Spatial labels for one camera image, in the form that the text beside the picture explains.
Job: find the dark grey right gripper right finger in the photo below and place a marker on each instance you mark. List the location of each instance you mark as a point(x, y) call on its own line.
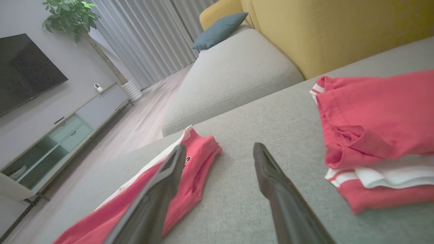
point(291, 210)

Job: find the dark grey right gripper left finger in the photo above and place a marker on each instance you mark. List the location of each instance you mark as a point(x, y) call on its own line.
point(152, 203)

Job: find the red and white shirt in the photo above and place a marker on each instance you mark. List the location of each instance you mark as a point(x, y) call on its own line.
point(379, 118)

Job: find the red white shirt with print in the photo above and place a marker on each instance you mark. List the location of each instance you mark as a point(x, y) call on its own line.
point(196, 159)

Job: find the grey and yellow sofa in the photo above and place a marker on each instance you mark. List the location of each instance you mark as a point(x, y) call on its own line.
point(254, 118)

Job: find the grey and wood TV cabinet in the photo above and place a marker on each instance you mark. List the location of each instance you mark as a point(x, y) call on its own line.
point(67, 135)

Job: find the grey sofa seat cushion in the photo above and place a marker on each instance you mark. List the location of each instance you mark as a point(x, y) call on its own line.
point(230, 78)

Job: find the grey pleated curtain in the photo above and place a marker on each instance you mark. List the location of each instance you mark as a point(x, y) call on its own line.
point(152, 37)

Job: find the black flat screen TV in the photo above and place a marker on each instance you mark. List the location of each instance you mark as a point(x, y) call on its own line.
point(23, 71)

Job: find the blue throw pillow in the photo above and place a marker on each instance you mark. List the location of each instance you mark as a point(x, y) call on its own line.
point(220, 30)

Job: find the yellow sofa backrest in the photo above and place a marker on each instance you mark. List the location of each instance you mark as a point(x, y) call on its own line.
point(339, 30)

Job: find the green leafy indoor tree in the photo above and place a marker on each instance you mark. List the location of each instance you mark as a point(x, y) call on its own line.
point(69, 15)

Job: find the small white home camera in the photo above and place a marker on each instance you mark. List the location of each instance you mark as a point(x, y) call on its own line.
point(98, 88)

